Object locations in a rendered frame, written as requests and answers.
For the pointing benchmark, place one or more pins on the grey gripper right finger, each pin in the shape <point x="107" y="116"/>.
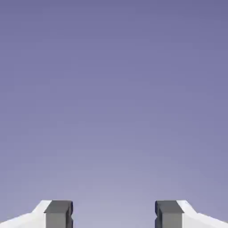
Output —
<point x="171" y="215"/>

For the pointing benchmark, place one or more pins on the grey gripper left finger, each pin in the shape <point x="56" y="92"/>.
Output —
<point x="55" y="215"/>

